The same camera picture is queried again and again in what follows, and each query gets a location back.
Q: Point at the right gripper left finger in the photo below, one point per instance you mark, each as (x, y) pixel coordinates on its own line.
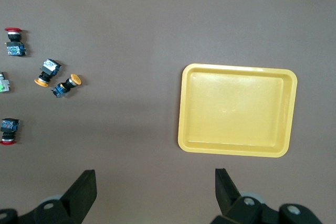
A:
(78, 195)

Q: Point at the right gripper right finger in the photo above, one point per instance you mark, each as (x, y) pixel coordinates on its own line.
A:
(225, 195)

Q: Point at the yellow pushbutton switch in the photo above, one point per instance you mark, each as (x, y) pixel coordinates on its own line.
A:
(48, 70)
(65, 86)

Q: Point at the green pushbutton switch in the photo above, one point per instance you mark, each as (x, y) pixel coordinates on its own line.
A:
(4, 85)

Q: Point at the yellow plastic tray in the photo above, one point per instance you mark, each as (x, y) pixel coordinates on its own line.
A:
(231, 108)

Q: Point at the red mushroom pushbutton switch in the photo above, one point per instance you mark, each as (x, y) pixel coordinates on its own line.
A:
(9, 127)
(14, 48)

